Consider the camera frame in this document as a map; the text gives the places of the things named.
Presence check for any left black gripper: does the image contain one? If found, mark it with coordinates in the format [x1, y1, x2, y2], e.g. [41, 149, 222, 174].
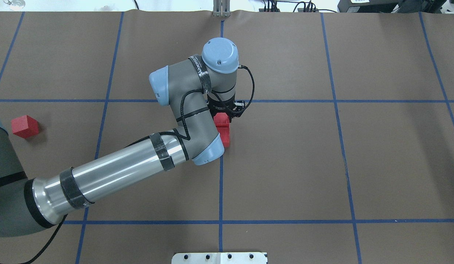
[207, 93, 246, 118]

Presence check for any aluminium frame post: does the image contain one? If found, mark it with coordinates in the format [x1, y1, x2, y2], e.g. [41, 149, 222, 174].
[212, 0, 231, 18]

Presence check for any white pedestal column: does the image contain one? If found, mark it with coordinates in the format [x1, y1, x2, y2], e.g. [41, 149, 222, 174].
[171, 252, 268, 264]

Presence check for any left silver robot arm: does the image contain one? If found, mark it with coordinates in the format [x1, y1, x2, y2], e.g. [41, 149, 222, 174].
[0, 37, 247, 237]

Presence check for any black box with label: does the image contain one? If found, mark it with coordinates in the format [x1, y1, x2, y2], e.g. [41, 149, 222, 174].
[337, 0, 399, 13]

